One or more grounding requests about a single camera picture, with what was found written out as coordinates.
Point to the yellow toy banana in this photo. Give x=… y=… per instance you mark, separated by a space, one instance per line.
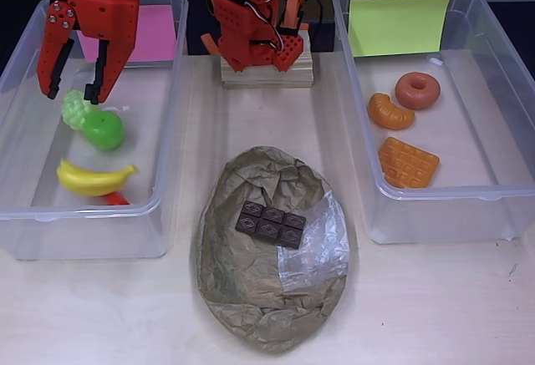
x=92 y=179

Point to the wooden base block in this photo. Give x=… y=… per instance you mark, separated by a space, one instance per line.
x=267 y=81

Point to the crumpled brown paper bag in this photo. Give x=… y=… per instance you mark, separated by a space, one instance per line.
x=251 y=298

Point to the yellow-green paper label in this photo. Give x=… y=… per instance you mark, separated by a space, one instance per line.
x=397 y=26

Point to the brown toy doughnut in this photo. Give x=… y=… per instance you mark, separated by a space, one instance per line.
x=407 y=93

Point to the red toy chili pepper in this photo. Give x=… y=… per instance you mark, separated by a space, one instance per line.
x=117 y=199

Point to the light green toy cauliflower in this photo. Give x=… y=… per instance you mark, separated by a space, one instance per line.
x=73 y=110

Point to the brown toy chocolate bar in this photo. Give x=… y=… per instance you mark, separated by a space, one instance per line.
x=271 y=225

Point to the green toy apple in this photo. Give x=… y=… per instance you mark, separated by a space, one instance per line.
x=104 y=131

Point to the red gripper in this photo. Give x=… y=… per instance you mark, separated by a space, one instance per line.
x=109 y=15

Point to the pink paper label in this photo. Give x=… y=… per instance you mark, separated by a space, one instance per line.
x=154 y=33

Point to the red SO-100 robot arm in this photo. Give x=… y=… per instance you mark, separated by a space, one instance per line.
x=246 y=18

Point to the orange toy croissant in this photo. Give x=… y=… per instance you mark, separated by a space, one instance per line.
x=388 y=110

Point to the clear plastic bin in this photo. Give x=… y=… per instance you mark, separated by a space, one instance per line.
x=25 y=131
x=472 y=131

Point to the orange toy waffle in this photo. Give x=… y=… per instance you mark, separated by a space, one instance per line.
x=407 y=162

